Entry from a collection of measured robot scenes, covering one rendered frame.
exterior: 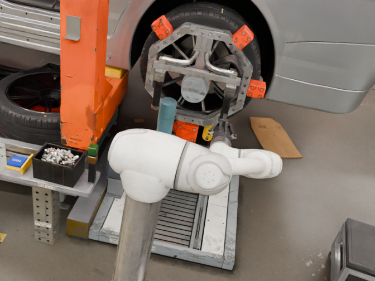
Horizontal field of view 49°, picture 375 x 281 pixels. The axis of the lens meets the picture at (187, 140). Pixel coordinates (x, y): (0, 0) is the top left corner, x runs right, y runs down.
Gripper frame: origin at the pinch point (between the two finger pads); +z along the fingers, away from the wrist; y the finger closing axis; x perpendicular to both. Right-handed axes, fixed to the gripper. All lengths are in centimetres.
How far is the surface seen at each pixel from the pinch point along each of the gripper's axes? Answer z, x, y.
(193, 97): 18.0, -1.0, -16.6
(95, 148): -20, -17, -54
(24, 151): 4, -46, -99
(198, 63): 33.0, 10.9, -18.0
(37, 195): -23, -50, -80
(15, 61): 172, -83, -191
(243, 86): 32.5, 3.8, 7.1
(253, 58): 40.9, 16.4, 9.5
